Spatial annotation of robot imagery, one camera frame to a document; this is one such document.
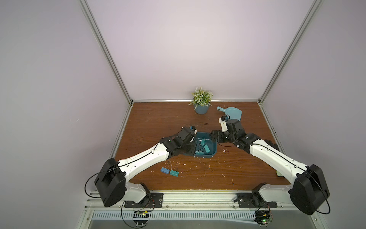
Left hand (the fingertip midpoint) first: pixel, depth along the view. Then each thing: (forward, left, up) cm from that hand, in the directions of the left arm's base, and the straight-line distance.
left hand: (197, 147), depth 80 cm
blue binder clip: (-9, +19, -12) cm, 24 cm away
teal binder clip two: (+10, -5, -12) cm, 16 cm away
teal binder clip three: (+4, -7, -11) cm, 14 cm away
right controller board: (-31, -32, -12) cm, 46 cm away
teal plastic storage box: (+3, -2, -11) cm, 12 cm away
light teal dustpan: (+35, -31, -11) cm, 49 cm away
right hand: (+9, -12, +3) cm, 15 cm away
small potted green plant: (+35, -4, +3) cm, 35 cm away
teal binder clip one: (-11, +13, -12) cm, 21 cm away
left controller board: (-31, +29, -15) cm, 45 cm away
